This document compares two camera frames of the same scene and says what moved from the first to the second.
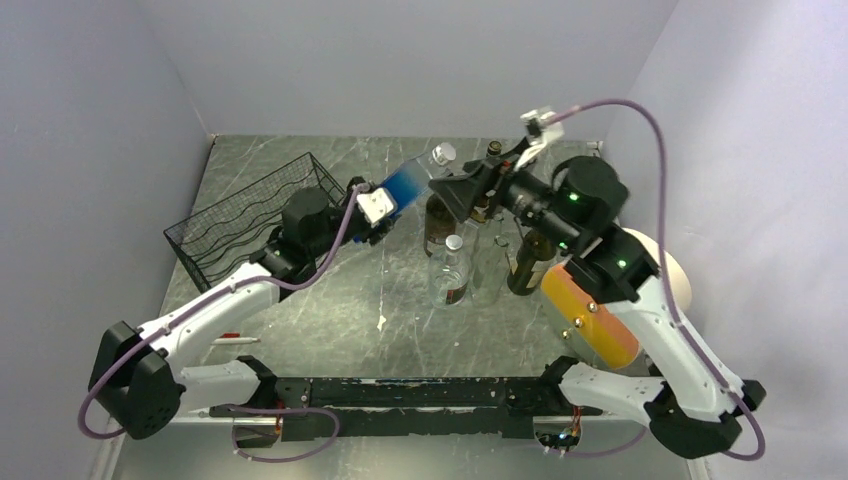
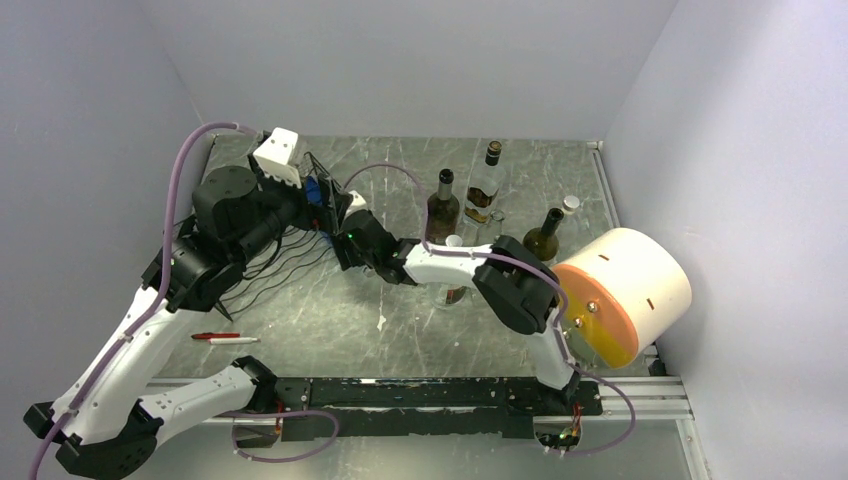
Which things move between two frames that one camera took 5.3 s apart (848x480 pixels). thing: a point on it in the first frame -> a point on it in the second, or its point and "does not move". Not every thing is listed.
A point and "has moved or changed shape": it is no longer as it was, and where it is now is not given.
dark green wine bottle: [536, 246] does not move
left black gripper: [349, 189] -> [310, 216]
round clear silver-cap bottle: [450, 279] does not move
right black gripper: [459, 193] -> [342, 245]
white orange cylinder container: [595, 330] does not move
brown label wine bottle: [439, 225] does not move
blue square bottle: [411, 181] has moved or changed shape
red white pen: [234, 338] does not move
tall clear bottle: [492, 272] has moved or changed shape
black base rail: [479, 407] does not move
